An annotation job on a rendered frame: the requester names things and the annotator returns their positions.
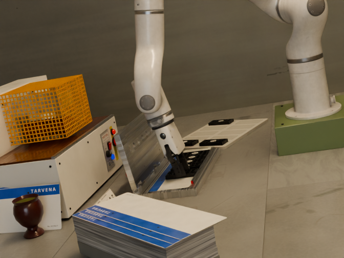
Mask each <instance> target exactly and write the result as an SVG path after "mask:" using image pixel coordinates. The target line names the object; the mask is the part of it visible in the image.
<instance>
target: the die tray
mask: <svg viewBox="0 0 344 258"><path fill-rule="evenodd" d="M266 122H268V118H265V119H247V120H234V122H232V123H231V124H226V125H211V126H209V125H208V124H207V125H205V126H204V127H202V128H200V129H198V130H196V131H195V132H193V133H191V134H189V135H187V136H186V137H184V138H182V140H199V143H200V142H202V141H204V140H208V139H228V142H227V143H225V144H224V145H216V146H199V143H197V144H195V145H194V146H185V148H184V150H183V151H185V150H190V149H199V148H207V147H214V148H218V147H219V148H220V149H226V148H228V147H230V146H231V145H233V144H234V143H236V142H237V141H239V140H240V139H242V138H243V137H245V136H247V135H248V134H250V133H251V132H252V131H254V130H255V129H257V128H259V127H260V126H262V125H263V124H265V123H266Z"/></svg>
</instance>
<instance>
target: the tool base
mask: <svg viewBox="0 0 344 258"><path fill-rule="evenodd" d="M219 155H220V148H219V147H218V148H215V149H214V150H213V152H212V154H211V155H210V157H209V159H208V160H207V162H206V164H205V165H204V167H203V169H202V170H201V172H200V174H199V175H198V177H197V179H196V181H195V182H194V184H191V185H190V187H187V188H184V189H181V188H177V189H168V190H159V191H149V190H150V188H151V187H152V186H153V184H154V183H155V182H156V181H157V179H158V178H159V177H160V176H161V174H162V173H163V172H164V170H165V169H166V168H167V167H168V165H169V164H170V162H169V161H168V159H167V158H166V157H165V156H164V158H165V160H164V161H163V163H162V164H161V165H160V163H158V164H157V165H156V166H155V167H154V169H153V170H152V172H151V173H150V175H151V177H150V178H149V180H148V181H147V182H146V183H145V181H143V182H142V183H141V184H140V185H139V187H138V188H137V189H134V190H132V191H133V194H136V195H140V196H144V197H148V198H152V199H156V200H161V199H171V198H180V197H190V196H197V195H198V193H199V192H200V190H201V188H202V186H203V184H204V182H205V181H206V179H207V177H208V175H209V173H210V172H211V170H212V168H213V166H214V164H215V163H216V161H217V159H218V157H219ZM159 165H160V166H159ZM144 183H145V184H144ZM148 191H149V192H150V193H148Z"/></svg>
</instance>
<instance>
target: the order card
mask: <svg viewBox="0 0 344 258"><path fill-rule="evenodd" d="M114 197H116V196H115V195H114V193H113V192H112V191H111V189H108V191H107V192H106V193H105V194H104V195H103V196H102V197H101V198H100V199H99V200H98V201H97V202H96V203H95V204H94V205H96V204H99V203H101V202H104V201H106V200H109V199H112V198H114Z"/></svg>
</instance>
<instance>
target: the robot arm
mask: <svg viewBox="0 0 344 258"><path fill-rule="evenodd" d="M248 1H250V2H252V3H253V4H255V5H256V6H257V7H259V8H260V9H261V10H262V11H264V12H265V13H266V14H267V15H269V16H270V17H272V18H273V19H274V20H276V21H278V22H280V23H283V24H292V25H293V31H292V35H291V38H290V40H289V41H288V43H287V45H286V58H287V64H288V70H289V76H290V82H291V88H292V95H293V101H294V107H292V108H290V109H288V110H287V111H286V112H285V115H286V117H287V118H288V119H291V120H311V119H317V118H322V117H327V116H330V115H333V114H335V113H337V112H339V111H340V110H341V109H342V108H341V104H340V103H339V102H336V101H335V96H334V95H333V96H332V97H330V95H329V90H328V83H327V77H326V70H325V63H324V57H323V50H322V46H321V38H322V35H323V31H324V29H325V26H326V23H327V19H328V12H329V10H328V3H327V0H248ZM134 10H135V37H136V54H135V62H134V80H133V81H132V82H131V84H132V87H133V89H134V92H135V101H136V105H137V107H138V109H139V110H140V111H141V112H143V113H144V115H145V117H146V120H147V124H148V125H149V127H152V130H155V132H156V135H157V138H158V141H159V144H160V146H161V149H162V151H163V153H164V155H165V157H166V158H167V159H168V161H169V162H170V163H171V166H172V167H173V170H174V172H175V175H176V177H177V178H179V177H182V176H185V175H186V172H185V169H190V168H189V165H188V163H187V161H186V158H185V155H184V154H183V150H184V148H185V144H184V142H183V140H182V137H181V135H180V133H179V131H178V129H177V127H176V125H175V124H174V119H173V118H174V115H173V113H172V110H171V108H170V106H169V103H168V101H167V98H166V96H165V94H164V91H163V89H162V86H161V72H162V61H163V54H164V0H134ZM149 10H150V11H149ZM172 154H174V156H172ZM174 157H175V158H176V159H175V158H174Z"/></svg>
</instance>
